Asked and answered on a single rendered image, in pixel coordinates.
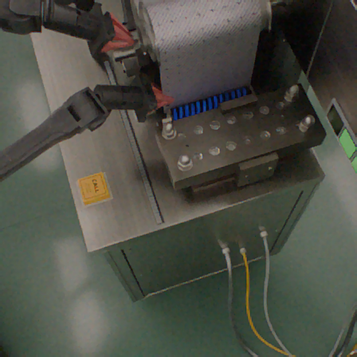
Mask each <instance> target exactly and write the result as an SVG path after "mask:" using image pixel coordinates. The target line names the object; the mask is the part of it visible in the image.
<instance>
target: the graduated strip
mask: <svg viewBox="0 0 357 357"><path fill-rule="evenodd" d="M104 65H105V68H106V70H107V73H108V77H109V80H110V85H118V82H117V79H116V75H115V73H114V70H113V67H112V64H111V62H110V59H109V60H106V61H104ZM119 111H120V115H121V118H122V121H123V123H124V127H125V130H126V132H127V137H128V140H129V143H130V145H131V149H132V152H133V155H134V156H135V161H136V163H137V166H138V168H139V173H140V175H141V178H142V180H143V184H144V187H145V190H146V192H147V197H148V200H149V203H150V204H151V208H152V211H153V214H154V216H155V220H156V223H157V225H160V224H162V223H164V220H163V216H162V213H161V210H160V205H159V202H158V199H157V197H156V194H155V190H154V187H153V185H152V182H151V178H150V175H149V173H148V170H147V166H146V163H145V161H144V158H143V155H142V153H141V150H140V148H139V144H138V141H137V138H136V136H135V132H134V129H133V127H132V124H131V120H130V117H129V115H128V110H121V109H119Z"/></svg>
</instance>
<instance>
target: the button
mask: <svg viewBox="0 0 357 357"><path fill-rule="evenodd" d="M77 182H78V186H79V189H80V194H81V197H82V200H83V203H84V204H85V205H87V204H90V203H93V202H99V201H102V200H105V199H108V198H110V194H109V191H108V186H107V183H106V180H105V177H104V173H103V172H100V173H97V174H94V175H90V176H87V177H84V178H80V179H78V180H77Z"/></svg>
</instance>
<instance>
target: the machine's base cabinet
mask: <svg viewBox="0 0 357 357"><path fill-rule="evenodd" d="M322 182H323V181H322ZM322 182H318V183H315V184H312V185H309V186H305V187H302V188H300V189H297V190H293V191H291V192H288V193H286V194H281V195H278V196H276V197H273V198H269V199H266V200H264V201H259V202H254V203H251V204H248V205H247V206H243V207H240V208H237V209H235V210H231V211H228V212H225V213H222V214H218V215H215V216H213V217H210V218H206V219H204V220H201V221H198V222H194V223H191V224H189V225H186V226H182V227H179V228H177V229H173V230H169V231H167V232H164V233H161V234H158V235H155V236H153V237H149V238H146V239H143V240H140V241H136V242H133V243H131V244H128V245H124V246H121V247H119V248H113V249H110V250H107V251H104V252H102V253H103V255H104V256H105V258H106V259H107V261H108V263H109V264H110V266H111V267H112V269H113V272H114V273H115V275H116V277H117V278H118V280H119V281H120V283H121V284H122V286H123V287H124V290H125V291H126V292H127V294H128V295H129V296H130V298H131V300H132V301H133V302H136V301H137V300H142V299H144V298H147V297H149V296H154V295H156V294H159V293H161V292H167V291H170V290H172V289H175V288H179V287H182V286H184V285H187V284H191V283H194V282H196V281H200V280H203V279H205V278H207V277H211V276H214V275H217V274H219V273H223V272H226V271H228V270H227V265H226V259H225V255H223V254H222V250H223V249H224V248H229V249H230V253H229V256H230V260H231V264H232V269H235V268H238V267H240V266H243V265H245V259H244V256H243V254H241V251H240V250H241V249H242V248H245V249H246V251H247V252H246V253H245V255H246V258H247V264H248V263H251V262H254V261H258V260H260V259H263V258H266V252H265V244H264V240H263V238H261V236H260V233H261V232H266V233H267V234H268V236H267V237H266V239H267V243H268V247H269V256H272V255H275V254H278V253H280V251H281V250H282V248H283V246H284V245H285V243H286V242H287V240H288V239H289V237H290V235H291V232H292V231H293V229H294V227H295V226H296V224H297V222H298V221H299V219H300V217H301V215H302V214H303V212H304V211H305V209H306V207H307V206H308V204H309V203H310V201H311V199H312V198H313V196H314V195H315V193H316V192H317V190H318V188H319V187H320V184H321V183H322Z"/></svg>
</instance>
